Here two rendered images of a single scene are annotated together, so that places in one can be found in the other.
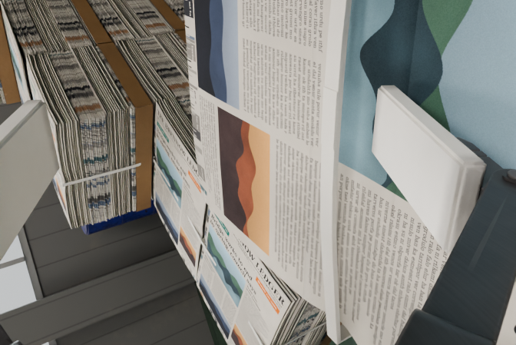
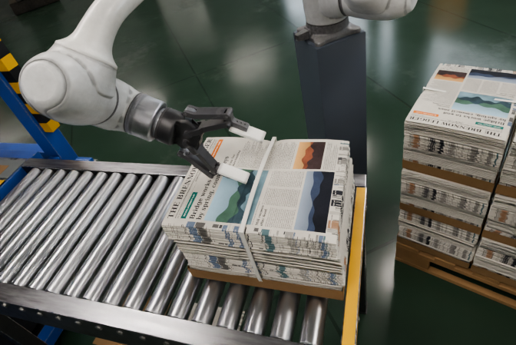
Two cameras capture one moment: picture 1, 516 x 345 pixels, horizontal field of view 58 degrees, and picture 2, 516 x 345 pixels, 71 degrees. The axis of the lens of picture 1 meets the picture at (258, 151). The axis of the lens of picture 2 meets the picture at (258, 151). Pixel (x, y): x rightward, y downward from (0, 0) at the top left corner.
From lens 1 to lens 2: 0.74 m
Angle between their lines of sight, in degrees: 69
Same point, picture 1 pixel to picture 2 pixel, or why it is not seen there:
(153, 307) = not seen: outside the picture
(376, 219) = (256, 164)
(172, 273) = not seen: outside the picture
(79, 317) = not seen: outside the picture
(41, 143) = (256, 137)
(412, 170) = (231, 170)
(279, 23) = (282, 191)
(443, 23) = (236, 194)
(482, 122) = (230, 183)
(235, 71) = (306, 179)
